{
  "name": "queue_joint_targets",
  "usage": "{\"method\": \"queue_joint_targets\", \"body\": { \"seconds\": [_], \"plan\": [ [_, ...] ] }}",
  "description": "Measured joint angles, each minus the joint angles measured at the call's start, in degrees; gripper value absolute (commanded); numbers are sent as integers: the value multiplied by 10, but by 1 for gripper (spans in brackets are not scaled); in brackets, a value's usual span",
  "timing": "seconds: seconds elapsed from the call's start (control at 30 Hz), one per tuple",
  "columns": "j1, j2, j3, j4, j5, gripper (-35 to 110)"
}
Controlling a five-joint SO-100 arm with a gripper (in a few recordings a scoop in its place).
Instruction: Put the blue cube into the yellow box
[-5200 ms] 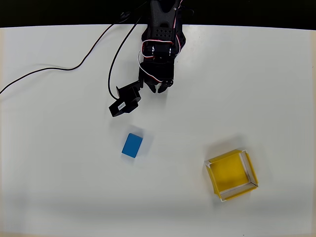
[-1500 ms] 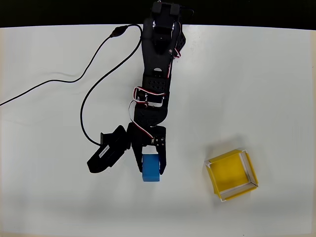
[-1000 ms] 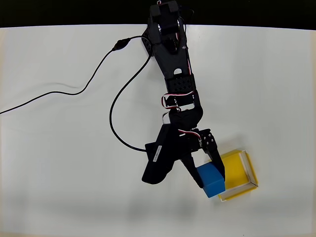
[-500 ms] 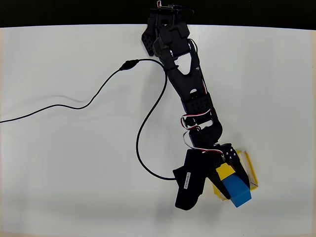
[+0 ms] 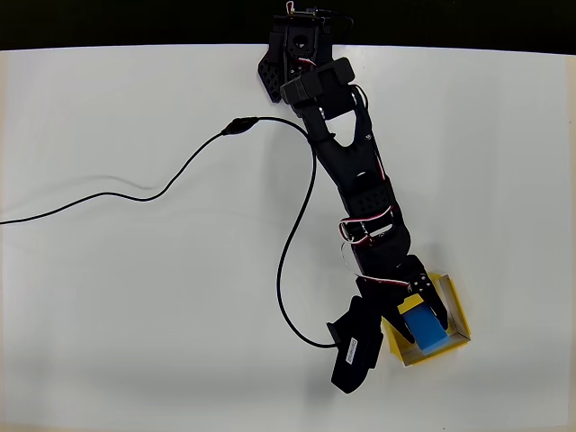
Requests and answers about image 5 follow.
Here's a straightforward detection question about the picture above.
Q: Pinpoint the blue rectangular block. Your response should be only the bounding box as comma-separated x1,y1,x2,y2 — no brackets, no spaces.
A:
400,304,452,354

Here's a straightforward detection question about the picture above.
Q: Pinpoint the yellow open box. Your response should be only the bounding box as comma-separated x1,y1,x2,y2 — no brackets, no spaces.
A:
380,271,473,368

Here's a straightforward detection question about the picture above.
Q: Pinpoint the black camera with white label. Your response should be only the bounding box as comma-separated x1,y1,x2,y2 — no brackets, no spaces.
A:
326,294,387,395

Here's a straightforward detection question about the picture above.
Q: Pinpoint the black camera cable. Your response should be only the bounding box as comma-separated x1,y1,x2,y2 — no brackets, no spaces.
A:
0,115,338,349

